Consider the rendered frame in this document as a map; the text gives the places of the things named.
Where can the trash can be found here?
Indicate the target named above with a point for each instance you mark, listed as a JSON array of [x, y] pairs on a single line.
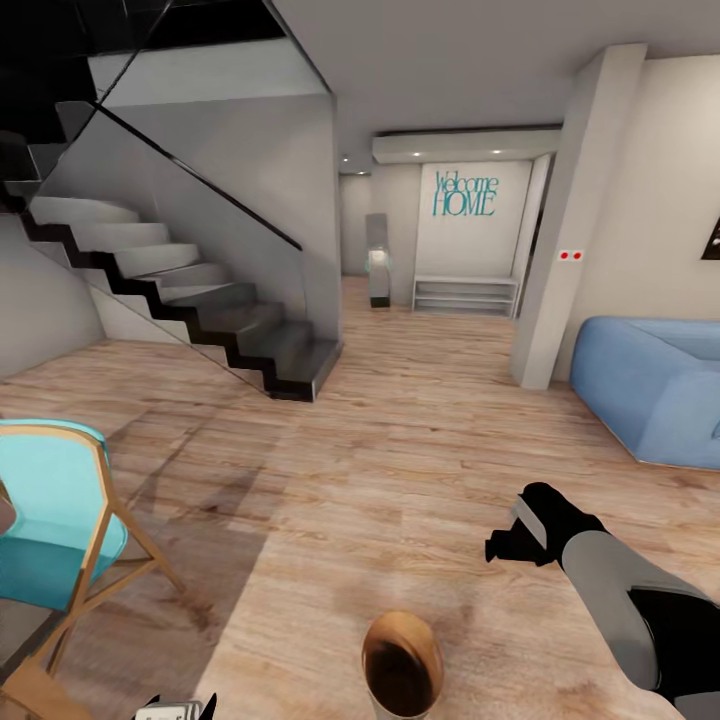
[[403, 666]]

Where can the sofa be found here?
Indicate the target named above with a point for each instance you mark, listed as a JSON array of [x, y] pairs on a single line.
[[655, 384]]

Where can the decorative sign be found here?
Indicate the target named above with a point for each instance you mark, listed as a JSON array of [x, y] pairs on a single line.
[[448, 195]]

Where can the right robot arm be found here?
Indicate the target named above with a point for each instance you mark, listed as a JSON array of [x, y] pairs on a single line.
[[658, 638]]

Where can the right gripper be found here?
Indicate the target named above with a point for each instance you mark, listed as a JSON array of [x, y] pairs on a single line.
[[508, 545]]

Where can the breakfast table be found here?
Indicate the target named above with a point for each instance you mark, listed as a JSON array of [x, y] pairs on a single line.
[[22, 680]]

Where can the straight chair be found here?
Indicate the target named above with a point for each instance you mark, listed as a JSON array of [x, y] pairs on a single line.
[[71, 525]]

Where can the standing mirror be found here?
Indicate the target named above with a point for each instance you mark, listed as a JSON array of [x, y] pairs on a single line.
[[378, 262]]

